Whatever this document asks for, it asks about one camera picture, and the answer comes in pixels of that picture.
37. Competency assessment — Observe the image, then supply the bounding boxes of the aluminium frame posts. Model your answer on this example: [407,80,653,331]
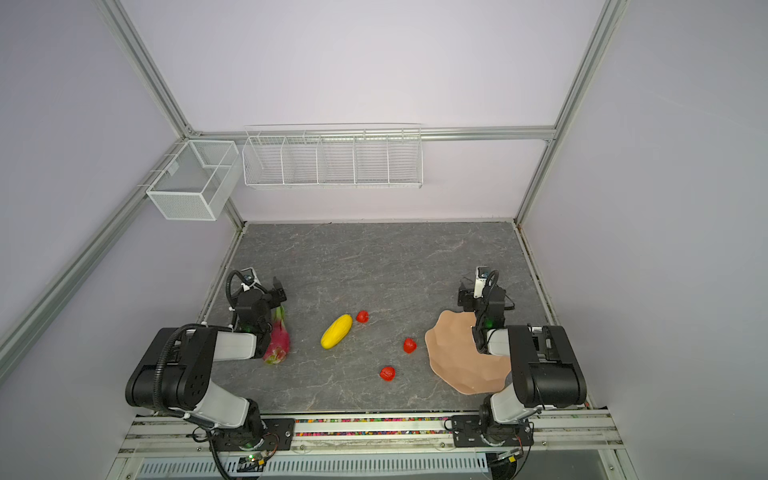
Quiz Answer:
[1,1,627,379]

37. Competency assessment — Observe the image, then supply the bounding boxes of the small white mesh basket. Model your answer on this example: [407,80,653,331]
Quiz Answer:
[147,140,242,221]

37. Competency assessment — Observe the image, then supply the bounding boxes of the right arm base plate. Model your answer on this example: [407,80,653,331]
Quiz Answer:
[444,413,534,448]

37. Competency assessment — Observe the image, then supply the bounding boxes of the pink dragon fruit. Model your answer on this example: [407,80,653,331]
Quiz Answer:
[263,306,291,365]

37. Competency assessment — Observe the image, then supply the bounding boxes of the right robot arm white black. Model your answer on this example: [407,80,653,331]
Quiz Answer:
[450,266,587,449]

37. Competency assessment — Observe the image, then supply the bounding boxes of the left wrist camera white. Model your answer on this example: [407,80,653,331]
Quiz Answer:
[240,267,259,288]

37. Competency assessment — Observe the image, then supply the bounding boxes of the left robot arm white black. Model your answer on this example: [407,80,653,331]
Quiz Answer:
[125,268,290,451]

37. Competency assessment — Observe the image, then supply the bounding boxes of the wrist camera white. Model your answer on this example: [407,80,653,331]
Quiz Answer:
[473,266,491,298]
[240,267,259,288]

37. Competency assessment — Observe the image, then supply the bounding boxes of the beige wavy fruit bowl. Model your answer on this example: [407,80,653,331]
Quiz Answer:
[425,310,510,395]

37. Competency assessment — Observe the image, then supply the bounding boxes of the yellow fake mango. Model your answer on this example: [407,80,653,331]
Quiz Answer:
[321,314,354,350]

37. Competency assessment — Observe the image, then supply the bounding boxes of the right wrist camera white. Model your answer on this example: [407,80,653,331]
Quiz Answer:
[473,266,491,298]

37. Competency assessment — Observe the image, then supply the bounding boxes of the long white wire basket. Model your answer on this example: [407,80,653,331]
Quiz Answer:
[241,123,424,188]

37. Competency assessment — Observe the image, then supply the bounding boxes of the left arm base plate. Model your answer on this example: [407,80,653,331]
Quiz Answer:
[212,417,296,452]

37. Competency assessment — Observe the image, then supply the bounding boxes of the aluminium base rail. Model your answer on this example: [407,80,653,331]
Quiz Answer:
[116,409,625,460]

